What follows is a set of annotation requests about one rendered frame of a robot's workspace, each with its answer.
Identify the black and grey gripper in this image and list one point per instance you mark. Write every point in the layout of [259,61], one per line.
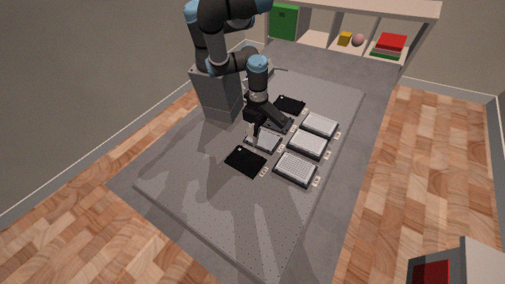
[253,115]

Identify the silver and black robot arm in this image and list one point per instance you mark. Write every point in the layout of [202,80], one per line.
[233,15]

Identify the grey operator panel with coloured keys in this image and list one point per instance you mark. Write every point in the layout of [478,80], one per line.
[270,73]

